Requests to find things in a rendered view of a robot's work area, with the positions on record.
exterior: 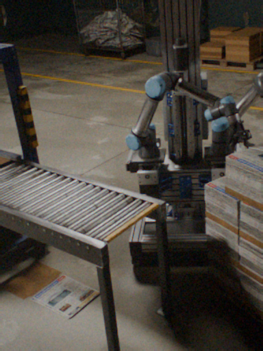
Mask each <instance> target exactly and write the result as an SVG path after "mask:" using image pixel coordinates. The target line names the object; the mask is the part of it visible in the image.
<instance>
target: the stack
mask: <svg viewBox="0 0 263 351"><path fill-rule="evenodd" d="M225 180H226V177H222V178H219V179H217V180H213V181H211V182H208V184H206V185H205V186H203V187H204V188H205V205H206V206H205V209H206V211H207V212H209V213H211V214H212V215H214V216H217V217H218V218H220V219H221V220H223V221H224V222H227V223H228V224H230V225H232V226H233V227H235V228H237V229H239V228H240V231H242V232H244V233H246V234H248V235H250V236H252V237H253V238H255V239H257V240H258V241H260V242H262V243H263V211H261V210H259V209H256V208H254V207H253V206H252V205H250V204H247V203H245V202H243V201H241V200H239V199H236V198H235V197H232V196H231V195H230V194H228V193H226V192H225V186H226V185H225V184H226V181H225ZM205 222H206V234H207V242H208V244H210V245H211V246H212V247H215V248H216V249H218V250H220V251H221V252H223V253H224V254H226V255H228V256H229V257H231V258H232V259H234V260H236V262H238V264H239V263H240V265H242V266H244V267H246V268H247V269H248V270H249V271H252V272H253V273H255V274H256V275H258V276H259V277H260V278H262V279H263V250H262V249H261V248H260V247H258V246H256V245H254V244H252V243H250V242H248V241H247V240H246V239H244V238H242V237H240V236H239V235H237V234H234V233H233V232H231V231H229V229H227V228H224V227H223V226H221V225H220V224H218V223H216V222H214V221H212V220H211V219H210V218H208V217H206V218H205ZM208 262H209V263H208V265H209V266H208V268H209V269H208V272H209V273H210V274H212V275H213V276H214V277H216V278H217V279H219V280H220V281H222V283H224V284H225V285H227V286H228V287H229V288H231V289H233V291H234V292H236V293H237V294H240V295H241V296H242V298H244V299H245V300H246V301H249V302H250V303H251V304H252V305H254V306H256V307H257V308H258V309H260V310H261V311H262V312H263V285H262V284H261V283H259V282H257V281H256V280H254V279H253V278H252V277H250V276H248V275H247V274H246V273H244V272H242V271H241V270H239V268H237V267H236V266H234V265H232V264H231V263H229V262H228V261H227V260H225V259H224V258H221V257H220V256H218V255H217V254H216V253H215V252H213V251H211V250H209V249H208ZM208 295H209V296H211V297H212V298H214V299H215V301H216V302H218V303H219V304H221V305H222V306H224V308H225V309H227V310H228V311H230V312H231V313H232V314H233V315H234V316H235V317H237V318H238V319H240V320H241V322H243V323H245V324H246V325H247V326H248V327H250V329H251V330H254V331H255V332H257V334H258V335H260V336H261V337H263V330H262V329H261V328H258V326H257V325H255V324H254V323H252V322H251V321H249V319H248V318H246V317H245V316H243V315H242V314H240V312H239V311H237V310H236V309H234V308H233V307H232V306H231V305H230V304H228V303H226V298H228V300H231V301H232V302H233V303H234V304H236V305H237V306H239V307H240V308H241V309H242V310H244V311H245V312H247V313H248V314H249V315H250V316H252V317H254V318H255V320H257V321H258V322H260V323H261V324H263V317H261V316H259V315H258V314H257V313H254V312H253V310H251V309H250V308H249V307H248V306H245V304H243V303H242V302H241V301H240V300H237V299H236V298H235V297H234V296H233V295H232V294H230V293H228V292H227V291H226V290H225V289H224V288H222V287H220V286H219V285H218V284H216V283H215V282H214V281H213V280H212V279H211V278H208Z"/></svg>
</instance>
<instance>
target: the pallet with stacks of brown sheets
mask: <svg viewBox="0 0 263 351"><path fill-rule="evenodd" d="M200 52H201V66H208V67H216V68H224V69H239V70H247V71H254V70H255V64H256V63H259V62H263V28H261V27H249V28H246V29H242V28H241V27H217V28H214V29H211V30H210V42H207V43H203V44H202V45H200ZM208 60H215V61H220V65H213V64H204V61H206V62H207V61H208ZM229 62H241V63H246V68H244V67H235V66H229Z"/></svg>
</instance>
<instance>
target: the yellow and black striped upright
mask: <svg viewBox="0 0 263 351"><path fill-rule="evenodd" d="M16 89H17V93H18V97H19V100H20V105H21V111H22V116H23V119H24V123H25V129H26V134H27V141H28V145H29V146H30V147H32V148H35V147H37V146H39V145H38V139H37V136H36V129H35V125H34V118H33V114H32V110H31V106H30V102H29V95H28V91H27V88H26V86H19V87H16Z"/></svg>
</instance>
